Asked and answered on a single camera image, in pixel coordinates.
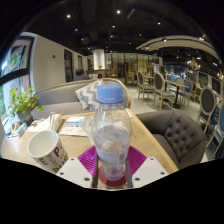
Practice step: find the white round column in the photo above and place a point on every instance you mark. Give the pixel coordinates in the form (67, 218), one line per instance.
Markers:
(99, 59)

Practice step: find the group of ceiling lights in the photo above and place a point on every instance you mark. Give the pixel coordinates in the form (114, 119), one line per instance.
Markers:
(118, 12)

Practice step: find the grey white chevron pillow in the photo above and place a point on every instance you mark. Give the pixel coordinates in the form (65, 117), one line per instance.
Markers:
(86, 95)

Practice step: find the person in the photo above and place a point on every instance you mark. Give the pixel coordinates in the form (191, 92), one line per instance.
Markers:
(81, 75)

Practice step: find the blue tissue pack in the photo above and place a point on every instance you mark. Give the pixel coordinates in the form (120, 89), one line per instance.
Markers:
(22, 129)

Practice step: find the white and blue card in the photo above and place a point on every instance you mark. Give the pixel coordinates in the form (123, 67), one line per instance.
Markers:
(75, 121)

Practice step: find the dark grey tufted armchair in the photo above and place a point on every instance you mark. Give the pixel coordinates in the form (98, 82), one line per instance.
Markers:
(180, 133)

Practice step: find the dark framed window poster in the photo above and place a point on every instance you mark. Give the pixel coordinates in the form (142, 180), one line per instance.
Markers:
(16, 56)

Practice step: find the clear blue-capped water bottle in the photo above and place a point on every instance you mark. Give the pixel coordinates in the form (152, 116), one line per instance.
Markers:
(111, 133)

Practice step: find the group of dining chairs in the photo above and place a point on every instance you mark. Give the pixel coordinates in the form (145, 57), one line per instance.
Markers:
(160, 88)

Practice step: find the green potted plant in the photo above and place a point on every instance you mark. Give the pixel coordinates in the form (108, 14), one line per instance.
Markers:
(23, 101)

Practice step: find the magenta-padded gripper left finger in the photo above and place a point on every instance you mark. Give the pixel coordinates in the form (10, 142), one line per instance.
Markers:
(86, 163)

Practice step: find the grey curved sofa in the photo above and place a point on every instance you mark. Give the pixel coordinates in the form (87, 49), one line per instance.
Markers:
(56, 96)

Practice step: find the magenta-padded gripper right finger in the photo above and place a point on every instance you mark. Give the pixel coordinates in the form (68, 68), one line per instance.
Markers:
(137, 161)

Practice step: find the white paper leaflet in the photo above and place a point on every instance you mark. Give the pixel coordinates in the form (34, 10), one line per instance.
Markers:
(73, 131)

